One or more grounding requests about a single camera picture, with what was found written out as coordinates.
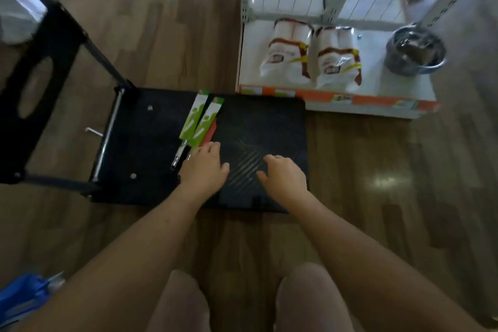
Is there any person's left hand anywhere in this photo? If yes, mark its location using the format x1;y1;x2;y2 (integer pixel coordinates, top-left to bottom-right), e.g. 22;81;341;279
178;142;230;202

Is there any blue plastic bag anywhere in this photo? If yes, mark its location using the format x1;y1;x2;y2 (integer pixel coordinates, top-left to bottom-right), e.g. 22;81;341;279
0;271;66;328

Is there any person's left leg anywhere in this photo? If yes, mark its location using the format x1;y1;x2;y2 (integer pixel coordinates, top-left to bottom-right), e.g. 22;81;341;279
146;269;212;332

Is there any red packaged kitchen tool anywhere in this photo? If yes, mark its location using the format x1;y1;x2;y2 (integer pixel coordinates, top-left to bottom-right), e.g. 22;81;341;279
200;119;218;147

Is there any white paper cup pack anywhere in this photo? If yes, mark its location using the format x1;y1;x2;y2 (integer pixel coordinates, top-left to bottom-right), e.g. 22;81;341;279
259;18;314;85
314;26;363;91

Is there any black platform hand cart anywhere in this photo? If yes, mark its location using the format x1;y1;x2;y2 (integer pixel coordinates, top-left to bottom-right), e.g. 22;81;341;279
0;0;310;213

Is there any person's right forearm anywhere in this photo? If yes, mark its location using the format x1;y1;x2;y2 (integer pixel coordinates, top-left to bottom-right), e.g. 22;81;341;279
289;192;487;332

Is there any person's right hand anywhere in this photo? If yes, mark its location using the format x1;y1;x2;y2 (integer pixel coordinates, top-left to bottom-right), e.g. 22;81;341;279
256;155;312;207

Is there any person's left forearm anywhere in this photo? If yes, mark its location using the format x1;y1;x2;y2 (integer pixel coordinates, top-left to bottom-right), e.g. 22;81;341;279
16;187;203;332

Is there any green packaged kitchen tool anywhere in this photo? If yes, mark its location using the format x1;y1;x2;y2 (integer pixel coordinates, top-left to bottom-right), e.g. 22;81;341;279
171;91;211;170
186;97;225;159

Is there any white metal store shelf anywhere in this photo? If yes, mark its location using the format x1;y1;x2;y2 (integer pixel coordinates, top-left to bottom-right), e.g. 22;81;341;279
235;0;498;120

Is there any stainless steel bowl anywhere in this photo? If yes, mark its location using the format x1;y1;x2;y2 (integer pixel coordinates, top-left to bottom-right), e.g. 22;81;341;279
385;25;447;76

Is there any person's right leg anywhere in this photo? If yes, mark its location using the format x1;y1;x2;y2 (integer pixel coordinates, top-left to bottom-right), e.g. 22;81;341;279
273;263;356;332

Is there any person's leg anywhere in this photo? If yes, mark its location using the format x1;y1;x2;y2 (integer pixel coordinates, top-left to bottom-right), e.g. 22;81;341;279
273;263;356;332
146;269;212;332

